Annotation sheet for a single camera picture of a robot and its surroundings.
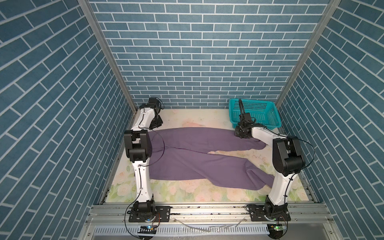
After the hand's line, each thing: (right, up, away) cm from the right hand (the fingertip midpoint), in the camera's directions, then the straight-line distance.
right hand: (237, 130), depth 101 cm
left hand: (-56, +4, 0) cm, 56 cm away
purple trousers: (-36, -14, -7) cm, 39 cm away
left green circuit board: (-51, -47, -29) cm, 76 cm away
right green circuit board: (+11, -46, -30) cm, 56 cm away
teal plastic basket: (+27, +14, +18) cm, 35 cm away
